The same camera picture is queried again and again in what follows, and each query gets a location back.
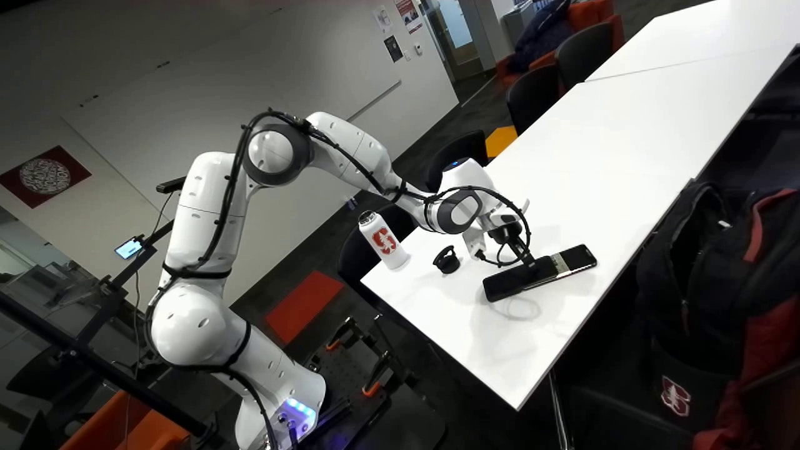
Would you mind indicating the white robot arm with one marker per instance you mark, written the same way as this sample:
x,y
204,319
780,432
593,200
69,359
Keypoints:
x,y
192,322

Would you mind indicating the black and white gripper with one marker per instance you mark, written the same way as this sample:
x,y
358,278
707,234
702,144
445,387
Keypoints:
x,y
500,235

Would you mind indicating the white water bottle red logo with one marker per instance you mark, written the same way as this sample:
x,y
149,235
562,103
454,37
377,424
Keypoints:
x,y
380,238

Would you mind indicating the red framed wall picture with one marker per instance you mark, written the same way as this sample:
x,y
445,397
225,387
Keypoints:
x,y
44,177

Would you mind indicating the black bottle cap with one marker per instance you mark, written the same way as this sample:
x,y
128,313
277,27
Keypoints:
x,y
445,262

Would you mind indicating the black calculator with cover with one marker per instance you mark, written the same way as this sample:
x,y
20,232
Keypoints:
x,y
543,270

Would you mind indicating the small lit screen device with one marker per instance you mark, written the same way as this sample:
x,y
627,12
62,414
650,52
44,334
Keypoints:
x,y
130,249

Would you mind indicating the black orange clamp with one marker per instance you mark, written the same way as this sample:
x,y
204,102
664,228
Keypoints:
x,y
362,359

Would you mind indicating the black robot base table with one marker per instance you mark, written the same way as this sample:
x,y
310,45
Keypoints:
x,y
399,418

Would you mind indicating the black backpack red trim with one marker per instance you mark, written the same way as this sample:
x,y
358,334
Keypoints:
x,y
698,344

